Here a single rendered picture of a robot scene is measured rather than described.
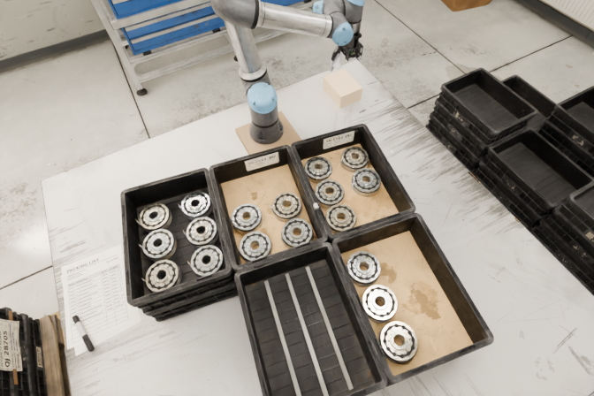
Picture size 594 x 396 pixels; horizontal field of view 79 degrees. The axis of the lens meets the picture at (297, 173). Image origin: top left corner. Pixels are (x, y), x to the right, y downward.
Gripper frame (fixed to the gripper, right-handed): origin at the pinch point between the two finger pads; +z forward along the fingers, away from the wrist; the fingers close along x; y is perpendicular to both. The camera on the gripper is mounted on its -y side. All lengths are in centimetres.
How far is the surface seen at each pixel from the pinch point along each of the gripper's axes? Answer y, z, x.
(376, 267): 84, 1, -41
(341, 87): 2.6, 9.7, -2.1
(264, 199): 44, 4, -61
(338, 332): 94, 4, -61
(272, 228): 55, 4, -63
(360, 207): 63, 4, -33
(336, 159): 41, 4, -29
